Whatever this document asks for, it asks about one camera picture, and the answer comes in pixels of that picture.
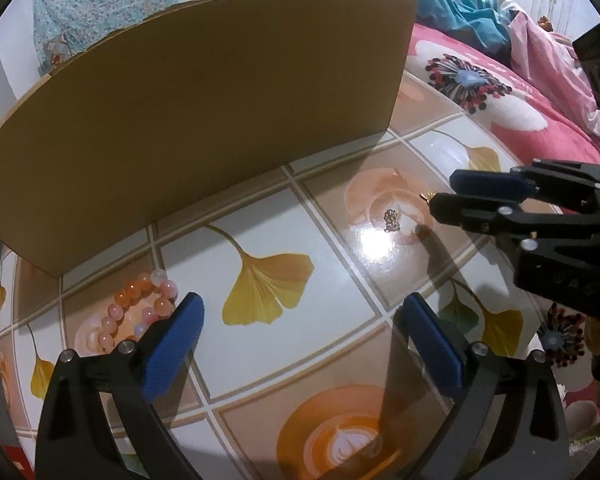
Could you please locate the teal floral cloth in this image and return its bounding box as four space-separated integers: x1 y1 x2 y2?
32 0 198 73

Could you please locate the brown cardboard box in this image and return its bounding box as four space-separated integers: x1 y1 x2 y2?
0 0 418 278

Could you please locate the blue patterned blanket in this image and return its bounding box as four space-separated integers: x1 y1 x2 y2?
357 0 518 61

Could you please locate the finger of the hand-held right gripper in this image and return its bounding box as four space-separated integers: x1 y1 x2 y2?
450 159 600 206
430 192 600 248

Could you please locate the pink floral blanket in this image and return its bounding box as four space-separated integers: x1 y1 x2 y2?
390 20 600 461

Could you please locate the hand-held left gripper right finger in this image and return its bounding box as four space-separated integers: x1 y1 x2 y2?
400 292 572 480

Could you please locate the orange pink bead bracelet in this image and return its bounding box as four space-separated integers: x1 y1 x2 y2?
99 269 181 356

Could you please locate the light pink cloth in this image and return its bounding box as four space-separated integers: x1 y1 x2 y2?
507 10 600 151

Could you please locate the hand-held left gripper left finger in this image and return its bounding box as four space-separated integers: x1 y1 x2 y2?
34 291 206 480

